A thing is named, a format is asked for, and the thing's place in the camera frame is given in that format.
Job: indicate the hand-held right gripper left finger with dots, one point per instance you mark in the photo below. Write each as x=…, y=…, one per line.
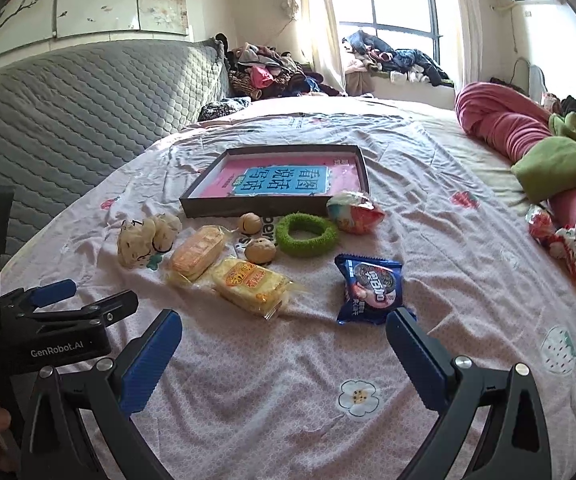
x=148, y=360

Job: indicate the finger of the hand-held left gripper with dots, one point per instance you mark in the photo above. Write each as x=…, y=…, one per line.
x=53, y=291
x=113, y=306

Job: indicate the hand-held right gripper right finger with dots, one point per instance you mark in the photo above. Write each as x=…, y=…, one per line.
x=417, y=360

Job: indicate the cream plush toy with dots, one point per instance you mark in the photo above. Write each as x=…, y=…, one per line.
x=140, y=240

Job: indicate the blue cookie packet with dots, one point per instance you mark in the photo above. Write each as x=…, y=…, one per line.
x=370, y=287

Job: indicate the orange cake packet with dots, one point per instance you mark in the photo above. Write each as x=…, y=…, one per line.
x=195, y=255

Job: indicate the yellow cracker packet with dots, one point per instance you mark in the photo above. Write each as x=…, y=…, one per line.
x=250, y=285

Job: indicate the walnut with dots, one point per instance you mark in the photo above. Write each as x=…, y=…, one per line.
x=259, y=251
x=250, y=223

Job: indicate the large egg-shaped toy packet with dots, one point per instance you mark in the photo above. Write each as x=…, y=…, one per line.
x=355, y=212

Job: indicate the shallow dark cardboard box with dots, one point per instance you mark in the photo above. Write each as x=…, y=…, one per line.
x=268, y=207

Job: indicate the pink printed bedsheet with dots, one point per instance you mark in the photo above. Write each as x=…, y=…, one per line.
x=293, y=390

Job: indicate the grey quilted headboard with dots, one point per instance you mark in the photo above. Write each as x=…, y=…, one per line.
x=68, y=120

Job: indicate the red floral cloth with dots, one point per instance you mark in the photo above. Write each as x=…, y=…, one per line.
x=570, y=245

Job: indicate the dark patterned cloth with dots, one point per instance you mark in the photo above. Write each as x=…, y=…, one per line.
x=223, y=109

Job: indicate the green cloth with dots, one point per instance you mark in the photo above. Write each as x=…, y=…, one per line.
x=552, y=165

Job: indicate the pink blanket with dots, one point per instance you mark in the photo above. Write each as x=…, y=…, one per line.
x=497, y=125

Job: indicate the pile of dark clothes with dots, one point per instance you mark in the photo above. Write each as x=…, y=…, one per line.
x=268, y=72

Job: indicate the clothes pile on windowsill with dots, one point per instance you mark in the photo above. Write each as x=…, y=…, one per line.
x=397, y=60

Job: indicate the white fan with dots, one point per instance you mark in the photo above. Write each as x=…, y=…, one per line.
x=536, y=82

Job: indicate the cream curtain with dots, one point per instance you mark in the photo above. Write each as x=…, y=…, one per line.
x=320, y=20
x=465, y=20

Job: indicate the floral wall painting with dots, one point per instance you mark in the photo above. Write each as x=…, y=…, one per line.
x=93, y=0

